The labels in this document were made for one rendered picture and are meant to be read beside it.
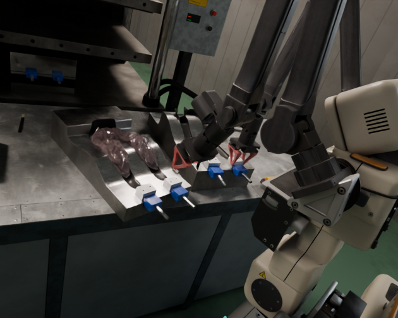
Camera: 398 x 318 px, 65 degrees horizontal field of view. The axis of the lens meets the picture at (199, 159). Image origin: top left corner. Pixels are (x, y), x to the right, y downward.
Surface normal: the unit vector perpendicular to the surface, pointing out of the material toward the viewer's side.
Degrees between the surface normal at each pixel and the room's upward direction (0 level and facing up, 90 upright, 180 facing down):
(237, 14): 90
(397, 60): 90
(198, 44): 90
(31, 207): 0
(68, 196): 0
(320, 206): 90
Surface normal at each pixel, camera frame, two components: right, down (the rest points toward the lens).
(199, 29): 0.43, 0.57
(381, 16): -0.66, 0.21
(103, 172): 0.56, -0.47
